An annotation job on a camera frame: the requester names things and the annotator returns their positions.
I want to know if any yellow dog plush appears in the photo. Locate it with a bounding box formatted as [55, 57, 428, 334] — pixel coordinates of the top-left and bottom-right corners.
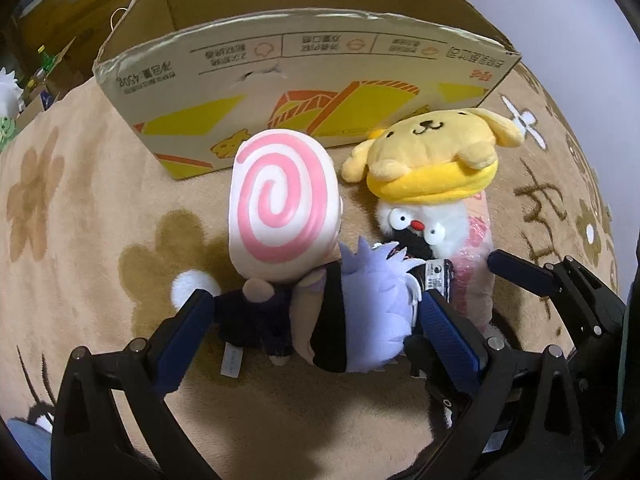
[341, 107, 523, 206]

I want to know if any white fluffy plush ball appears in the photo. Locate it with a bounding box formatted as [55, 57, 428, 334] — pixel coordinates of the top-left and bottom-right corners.
[171, 270, 222, 310]

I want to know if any lavender-haired plush doll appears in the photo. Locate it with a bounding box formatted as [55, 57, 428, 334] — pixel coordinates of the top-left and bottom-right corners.
[212, 237, 426, 376]

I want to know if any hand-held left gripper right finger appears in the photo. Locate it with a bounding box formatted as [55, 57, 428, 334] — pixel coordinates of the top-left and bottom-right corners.
[419, 287, 596, 480]

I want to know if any brown open cardboard box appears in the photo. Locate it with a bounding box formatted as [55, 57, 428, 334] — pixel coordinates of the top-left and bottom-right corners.
[15, 35, 97, 113]

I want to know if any printed cardboard box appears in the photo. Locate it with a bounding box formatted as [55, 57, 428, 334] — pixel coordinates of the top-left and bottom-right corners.
[92, 0, 523, 181]

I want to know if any white furry googly-eyed plush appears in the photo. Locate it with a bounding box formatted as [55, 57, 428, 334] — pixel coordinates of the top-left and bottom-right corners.
[375, 194, 472, 267]

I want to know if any pink plastic-wrapped plush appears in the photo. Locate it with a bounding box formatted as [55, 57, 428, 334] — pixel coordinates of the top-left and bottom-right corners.
[449, 195, 497, 337]

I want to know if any blue cloth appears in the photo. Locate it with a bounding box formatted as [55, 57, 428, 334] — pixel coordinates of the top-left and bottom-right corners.
[7, 417, 54, 480]

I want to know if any pink spiral plush pillow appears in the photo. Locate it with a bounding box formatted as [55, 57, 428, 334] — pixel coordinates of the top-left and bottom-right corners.
[227, 129, 345, 282]

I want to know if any black hang tag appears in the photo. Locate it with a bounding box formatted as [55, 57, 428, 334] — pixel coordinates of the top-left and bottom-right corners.
[422, 259, 457, 307]

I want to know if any green bottle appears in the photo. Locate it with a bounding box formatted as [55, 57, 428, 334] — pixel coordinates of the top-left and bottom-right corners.
[37, 45, 59, 75]

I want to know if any green plush toy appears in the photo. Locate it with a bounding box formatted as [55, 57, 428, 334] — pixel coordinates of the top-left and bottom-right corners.
[0, 115, 19, 153]

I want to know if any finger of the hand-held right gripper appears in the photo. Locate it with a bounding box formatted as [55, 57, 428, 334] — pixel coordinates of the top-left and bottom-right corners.
[487, 249, 626, 357]
[404, 335, 478, 428]

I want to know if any beige flower-print blanket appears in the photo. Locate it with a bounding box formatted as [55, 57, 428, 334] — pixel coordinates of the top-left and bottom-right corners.
[0, 55, 632, 480]

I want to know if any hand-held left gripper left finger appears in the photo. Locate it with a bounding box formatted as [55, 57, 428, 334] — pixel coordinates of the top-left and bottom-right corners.
[50, 287, 216, 480]

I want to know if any white spiky plush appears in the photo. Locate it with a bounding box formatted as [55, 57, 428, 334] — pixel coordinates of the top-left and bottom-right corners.
[0, 67, 24, 113]

